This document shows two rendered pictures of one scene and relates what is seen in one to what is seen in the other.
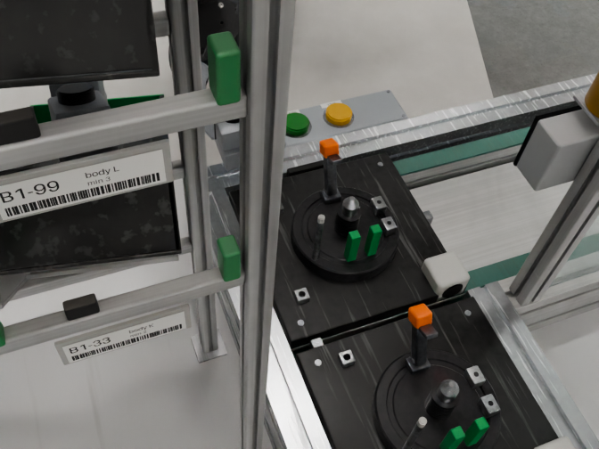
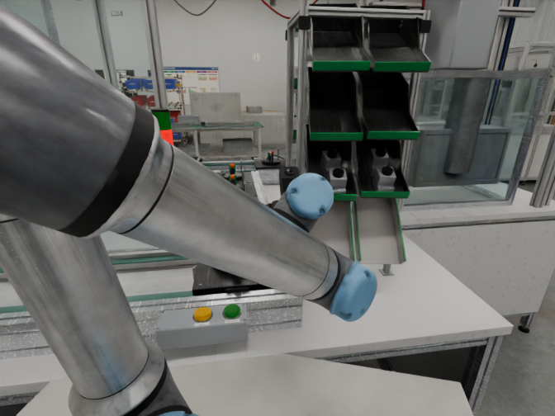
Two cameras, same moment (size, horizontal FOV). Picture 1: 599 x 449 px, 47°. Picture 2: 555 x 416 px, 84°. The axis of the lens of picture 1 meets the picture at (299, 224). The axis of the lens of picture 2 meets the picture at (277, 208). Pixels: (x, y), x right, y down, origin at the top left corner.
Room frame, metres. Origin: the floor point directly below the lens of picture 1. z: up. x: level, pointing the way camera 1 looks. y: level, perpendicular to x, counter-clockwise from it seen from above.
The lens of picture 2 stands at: (1.27, 0.32, 1.47)
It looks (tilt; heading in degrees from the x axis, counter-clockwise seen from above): 21 degrees down; 198
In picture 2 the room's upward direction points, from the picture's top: straight up
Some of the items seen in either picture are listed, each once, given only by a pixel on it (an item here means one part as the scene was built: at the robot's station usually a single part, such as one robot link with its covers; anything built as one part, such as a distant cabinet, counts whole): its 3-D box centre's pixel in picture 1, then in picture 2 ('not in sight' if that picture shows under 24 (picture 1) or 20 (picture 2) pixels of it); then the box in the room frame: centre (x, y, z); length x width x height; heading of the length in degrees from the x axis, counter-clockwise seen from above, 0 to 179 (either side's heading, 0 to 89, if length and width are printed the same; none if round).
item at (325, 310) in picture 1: (343, 240); (236, 265); (0.53, -0.06, 0.96); 0.24 x 0.24 x 0.02; 27
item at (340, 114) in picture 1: (338, 116); (202, 314); (0.76, -0.04, 0.96); 0.04 x 0.04 x 0.02
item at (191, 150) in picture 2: not in sight; (194, 149); (-3.95, -3.11, 0.36); 0.60 x 0.40 x 0.15; 119
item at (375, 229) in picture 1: (373, 240); not in sight; (0.50, -0.09, 1.01); 0.01 x 0.01 x 0.05; 27
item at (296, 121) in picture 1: (295, 126); (232, 312); (0.73, 0.02, 0.96); 0.04 x 0.04 x 0.02
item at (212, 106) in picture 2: not in sight; (239, 120); (-6.55, -3.30, 0.69); 2.42 x 1.03 x 1.38; 117
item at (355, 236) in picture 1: (352, 246); not in sight; (0.49, -0.07, 1.01); 0.01 x 0.01 x 0.05; 27
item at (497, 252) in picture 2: not in sight; (433, 254); (-0.78, 0.75, 0.43); 1.11 x 0.68 x 0.86; 117
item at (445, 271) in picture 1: (444, 276); not in sight; (0.49, -0.19, 0.97); 0.05 x 0.05 x 0.04; 27
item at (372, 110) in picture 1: (336, 130); (203, 325); (0.76, -0.04, 0.93); 0.21 x 0.07 x 0.06; 117
